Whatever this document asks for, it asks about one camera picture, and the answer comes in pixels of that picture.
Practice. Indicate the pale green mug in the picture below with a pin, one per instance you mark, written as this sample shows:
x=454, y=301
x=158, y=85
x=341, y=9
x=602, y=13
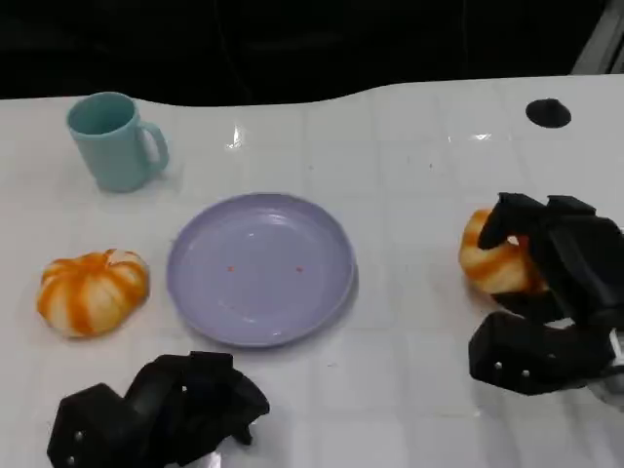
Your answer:
x=114, y=141

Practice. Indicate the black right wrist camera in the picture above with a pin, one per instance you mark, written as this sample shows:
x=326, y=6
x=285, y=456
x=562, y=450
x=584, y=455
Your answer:
x=536, y=353

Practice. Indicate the lilac plate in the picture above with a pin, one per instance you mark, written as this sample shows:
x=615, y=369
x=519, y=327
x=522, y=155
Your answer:
x=261, y=269

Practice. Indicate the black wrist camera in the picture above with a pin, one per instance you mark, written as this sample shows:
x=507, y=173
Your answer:
x=536, y=353
x=88, y=429

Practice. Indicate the small orange white bread roll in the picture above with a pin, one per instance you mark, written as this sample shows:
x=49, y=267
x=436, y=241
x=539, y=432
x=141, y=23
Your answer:
x=487, y=263

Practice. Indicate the black round table grommet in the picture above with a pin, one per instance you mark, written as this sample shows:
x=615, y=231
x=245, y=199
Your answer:
x=548, y=113

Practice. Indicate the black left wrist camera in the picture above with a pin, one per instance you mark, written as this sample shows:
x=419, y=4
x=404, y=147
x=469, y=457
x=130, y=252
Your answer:
x=88, y=429

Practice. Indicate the large orange white bread roll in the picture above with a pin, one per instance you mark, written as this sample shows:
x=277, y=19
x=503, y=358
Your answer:
x=92, y=292

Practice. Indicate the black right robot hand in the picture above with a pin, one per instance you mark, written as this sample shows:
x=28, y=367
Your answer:
x=575, y=258

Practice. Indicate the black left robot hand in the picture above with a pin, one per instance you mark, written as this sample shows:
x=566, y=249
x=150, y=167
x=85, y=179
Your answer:
x=195, y=404

